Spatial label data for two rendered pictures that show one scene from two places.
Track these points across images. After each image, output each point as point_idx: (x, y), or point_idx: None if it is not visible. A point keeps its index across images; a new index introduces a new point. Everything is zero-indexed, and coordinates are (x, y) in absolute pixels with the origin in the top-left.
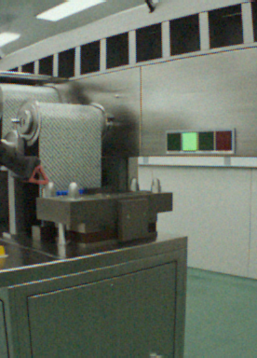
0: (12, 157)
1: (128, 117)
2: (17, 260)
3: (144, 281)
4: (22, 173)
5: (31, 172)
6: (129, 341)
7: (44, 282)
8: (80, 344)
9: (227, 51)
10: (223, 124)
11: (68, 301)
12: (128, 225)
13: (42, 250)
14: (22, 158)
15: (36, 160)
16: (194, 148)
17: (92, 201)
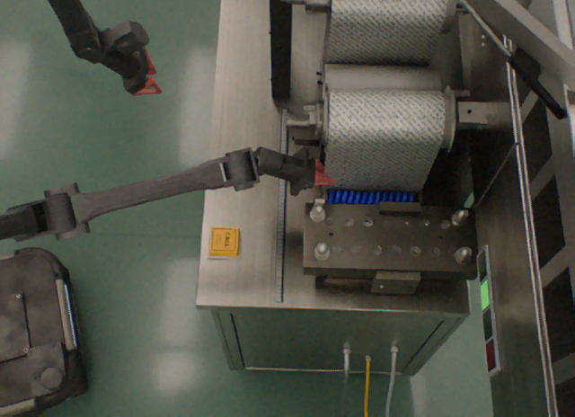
0: (275, 175)
1: (488, 157)
2: (236, 280)
3: (384, 321)
4: (292, 182)
5: (296, 193)
6: (355, 336)
7: (250, 311)
8: (290, 331)
9: (538, 333)
10: (500, 349)
11: (278, 318)
12: (383, 288)
13: (283, 259)
14: (291, 176)
15: (305, 188)
16: (482, 306)
17: (337, 268)
